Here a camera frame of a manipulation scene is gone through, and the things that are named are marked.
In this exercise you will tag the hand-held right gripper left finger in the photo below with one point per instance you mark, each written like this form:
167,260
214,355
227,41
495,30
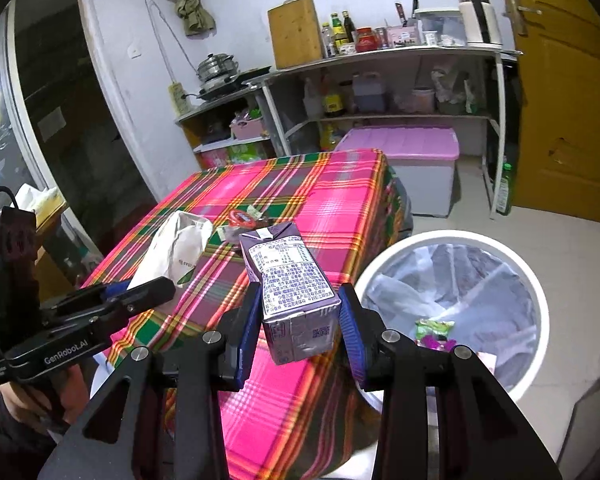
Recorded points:
247,340

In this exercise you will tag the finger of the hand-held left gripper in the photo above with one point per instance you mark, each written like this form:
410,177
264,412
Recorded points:
80,300
145,294

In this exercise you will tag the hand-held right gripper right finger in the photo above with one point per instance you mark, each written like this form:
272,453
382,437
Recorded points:
351,340

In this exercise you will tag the white paper bag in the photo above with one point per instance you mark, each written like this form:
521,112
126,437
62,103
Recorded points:
180,245

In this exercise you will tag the purple milk carton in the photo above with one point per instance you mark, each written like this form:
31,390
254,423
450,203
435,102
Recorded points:
290,285

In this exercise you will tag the green snack wrapper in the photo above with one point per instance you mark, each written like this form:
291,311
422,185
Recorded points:
432,327

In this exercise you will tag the white round bin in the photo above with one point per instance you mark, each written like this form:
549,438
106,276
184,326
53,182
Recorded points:
480,237

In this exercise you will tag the person's left hand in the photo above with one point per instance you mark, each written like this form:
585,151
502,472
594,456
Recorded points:
25,400

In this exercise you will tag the wooden side table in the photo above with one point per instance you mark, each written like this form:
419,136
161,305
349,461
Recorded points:
55,215

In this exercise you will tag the white tissue box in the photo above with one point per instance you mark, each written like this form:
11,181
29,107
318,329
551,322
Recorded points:
37,197

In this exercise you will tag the small red wrapper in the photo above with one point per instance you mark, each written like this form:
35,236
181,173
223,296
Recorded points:
241,219

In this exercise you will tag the clear plastic bin liner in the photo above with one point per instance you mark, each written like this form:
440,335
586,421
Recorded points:
480,300

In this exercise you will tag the pink plaid tablecloth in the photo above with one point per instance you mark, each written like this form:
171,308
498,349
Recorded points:
300,200

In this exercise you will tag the green printed box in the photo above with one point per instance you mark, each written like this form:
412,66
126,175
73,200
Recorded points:
240,152

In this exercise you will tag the glass sliding door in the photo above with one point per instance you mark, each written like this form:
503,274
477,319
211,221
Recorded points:
55,110

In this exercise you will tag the small white metal shelf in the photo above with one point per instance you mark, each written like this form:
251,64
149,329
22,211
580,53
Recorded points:
205,110

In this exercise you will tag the pink plastic basket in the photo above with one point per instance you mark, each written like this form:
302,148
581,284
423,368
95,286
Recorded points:
250,129

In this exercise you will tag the pink lidded storage box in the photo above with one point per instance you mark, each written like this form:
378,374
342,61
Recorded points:
400,150

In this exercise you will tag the yellowish power strip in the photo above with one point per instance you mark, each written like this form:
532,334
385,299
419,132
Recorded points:
179,100

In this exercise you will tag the yellow oil bottle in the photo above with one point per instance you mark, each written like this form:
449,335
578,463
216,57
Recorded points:
331,137

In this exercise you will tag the green glass bottle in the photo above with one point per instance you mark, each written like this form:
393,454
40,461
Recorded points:
505,192

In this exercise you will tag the black induction cooker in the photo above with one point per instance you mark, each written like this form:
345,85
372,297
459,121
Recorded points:
230,87

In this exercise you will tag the steel steamer pot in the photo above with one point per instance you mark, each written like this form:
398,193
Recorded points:
217,69

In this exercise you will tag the dark yellow-label bottle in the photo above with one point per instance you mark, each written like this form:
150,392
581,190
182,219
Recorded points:
333,102

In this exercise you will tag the white plastic bottle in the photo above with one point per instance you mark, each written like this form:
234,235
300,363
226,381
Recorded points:
314,102

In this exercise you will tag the dark liquid jug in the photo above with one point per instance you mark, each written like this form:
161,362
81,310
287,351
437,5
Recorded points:
369,95

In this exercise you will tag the small lidded bucket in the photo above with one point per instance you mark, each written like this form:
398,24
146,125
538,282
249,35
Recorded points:
423,101

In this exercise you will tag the bundle of plastic bags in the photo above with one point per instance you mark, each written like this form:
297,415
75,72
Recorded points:
455,95

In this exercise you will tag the large white metal shelf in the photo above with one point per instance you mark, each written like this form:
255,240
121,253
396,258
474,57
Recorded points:
380,54

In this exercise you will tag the small clear bottle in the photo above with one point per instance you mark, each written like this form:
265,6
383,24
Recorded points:
328,42

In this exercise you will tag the red jar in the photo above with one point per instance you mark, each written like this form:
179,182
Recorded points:
365,40

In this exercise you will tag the wooden cutting board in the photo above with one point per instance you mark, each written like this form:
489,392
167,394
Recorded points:
295,32

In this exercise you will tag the glass jar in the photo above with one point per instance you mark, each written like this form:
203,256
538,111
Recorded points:
380,39

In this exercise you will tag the pink knife holder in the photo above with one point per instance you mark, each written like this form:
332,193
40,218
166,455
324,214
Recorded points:
402,37

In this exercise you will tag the dark sauce bottle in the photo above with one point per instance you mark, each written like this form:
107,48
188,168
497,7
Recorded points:
349,27

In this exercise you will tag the yellow wooden door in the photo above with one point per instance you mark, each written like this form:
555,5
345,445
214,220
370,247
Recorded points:
570,110

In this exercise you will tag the clear plastic container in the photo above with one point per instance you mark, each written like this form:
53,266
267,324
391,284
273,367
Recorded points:
440,27

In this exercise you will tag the white electric kettle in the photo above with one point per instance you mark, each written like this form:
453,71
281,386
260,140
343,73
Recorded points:
477,20

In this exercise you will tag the white wall switch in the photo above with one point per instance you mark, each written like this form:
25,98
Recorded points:
135,51

